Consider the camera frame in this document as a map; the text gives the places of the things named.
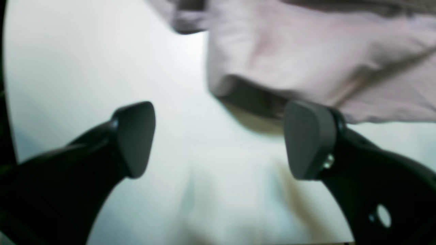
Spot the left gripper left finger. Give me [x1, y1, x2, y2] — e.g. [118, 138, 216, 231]
[1, 102, 156, 245]

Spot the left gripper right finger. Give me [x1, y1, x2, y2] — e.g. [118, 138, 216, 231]
[283, 101, 436, 245]

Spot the mauve t-shirt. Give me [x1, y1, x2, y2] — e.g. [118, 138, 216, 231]
[149, 0, 436, 124]

